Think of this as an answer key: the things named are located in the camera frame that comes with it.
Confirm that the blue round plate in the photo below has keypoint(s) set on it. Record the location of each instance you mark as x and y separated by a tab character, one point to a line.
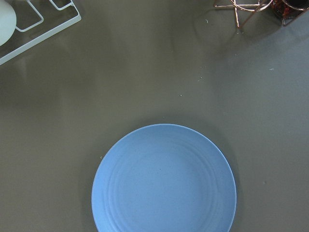
164	178

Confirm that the dark tea bottle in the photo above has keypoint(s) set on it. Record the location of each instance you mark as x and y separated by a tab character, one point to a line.
286	9

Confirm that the pale green bowl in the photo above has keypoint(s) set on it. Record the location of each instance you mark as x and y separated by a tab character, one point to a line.
7	21

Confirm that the white wire dish rack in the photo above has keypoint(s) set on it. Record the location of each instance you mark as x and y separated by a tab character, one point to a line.
36	21

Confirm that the copper wire bottle rack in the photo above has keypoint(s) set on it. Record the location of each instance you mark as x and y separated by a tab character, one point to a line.
253	7

